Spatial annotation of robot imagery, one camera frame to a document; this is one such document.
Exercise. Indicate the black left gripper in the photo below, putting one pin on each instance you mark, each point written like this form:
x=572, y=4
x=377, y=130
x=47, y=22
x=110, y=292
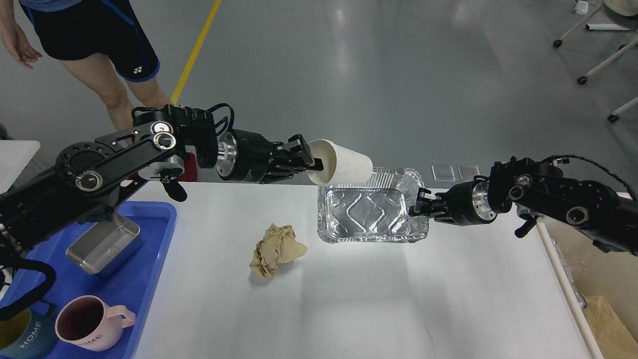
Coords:
x=244, y=156

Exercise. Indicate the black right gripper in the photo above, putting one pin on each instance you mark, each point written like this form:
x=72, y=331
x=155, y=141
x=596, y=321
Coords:
x=463, y=205

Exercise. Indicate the aluminium foil tray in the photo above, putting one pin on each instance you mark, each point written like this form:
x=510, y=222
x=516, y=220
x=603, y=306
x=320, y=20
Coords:
x=373, y=211

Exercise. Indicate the white paper cup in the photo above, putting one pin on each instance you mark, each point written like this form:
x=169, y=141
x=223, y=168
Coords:
x=340, y=165

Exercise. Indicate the brown paper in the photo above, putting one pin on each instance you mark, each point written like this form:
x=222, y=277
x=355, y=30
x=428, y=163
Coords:
x=279, y=245
x=611, y=335

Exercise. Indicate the small steel tray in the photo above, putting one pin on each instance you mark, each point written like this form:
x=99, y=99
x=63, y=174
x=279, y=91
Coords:
x=106, y=246

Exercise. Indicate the pink mug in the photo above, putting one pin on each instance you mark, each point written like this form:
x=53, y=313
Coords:
x=90, y=323

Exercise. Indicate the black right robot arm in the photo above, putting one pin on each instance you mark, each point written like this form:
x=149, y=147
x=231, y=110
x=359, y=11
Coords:
x=537, y=189

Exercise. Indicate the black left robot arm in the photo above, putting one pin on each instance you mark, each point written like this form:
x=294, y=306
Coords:
x=90, y=180

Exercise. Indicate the clear floor plate left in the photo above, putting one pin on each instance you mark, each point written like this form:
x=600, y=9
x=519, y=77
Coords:
x=443, y=173

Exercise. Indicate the clear floor plate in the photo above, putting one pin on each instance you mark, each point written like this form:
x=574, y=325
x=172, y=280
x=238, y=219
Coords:
x=443, y=173
x=468, y=173

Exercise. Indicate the clear floor plate right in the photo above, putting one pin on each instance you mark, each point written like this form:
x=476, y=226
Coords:
x=468, y=173

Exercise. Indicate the beige plastic bin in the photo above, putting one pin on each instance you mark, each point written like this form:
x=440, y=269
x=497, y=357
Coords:
x=582, y=270

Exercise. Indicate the blue plastic bin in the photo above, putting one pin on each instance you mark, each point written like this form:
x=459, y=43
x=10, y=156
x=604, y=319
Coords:
x=133, y=284

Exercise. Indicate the rolling chair base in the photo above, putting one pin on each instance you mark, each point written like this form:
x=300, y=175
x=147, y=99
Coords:
x=607, y=19

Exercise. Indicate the standing person in shorts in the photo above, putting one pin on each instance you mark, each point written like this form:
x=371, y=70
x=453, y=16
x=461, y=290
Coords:
x=101, y=43

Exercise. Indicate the brown paper in bin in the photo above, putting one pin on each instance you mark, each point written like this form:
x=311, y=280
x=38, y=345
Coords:
x=611, y=335

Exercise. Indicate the white side table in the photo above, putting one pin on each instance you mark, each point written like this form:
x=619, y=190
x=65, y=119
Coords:
x=14, y=157

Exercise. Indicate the dark blue yellow mug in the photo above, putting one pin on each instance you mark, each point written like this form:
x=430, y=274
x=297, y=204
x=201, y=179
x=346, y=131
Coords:
x=30, y=334

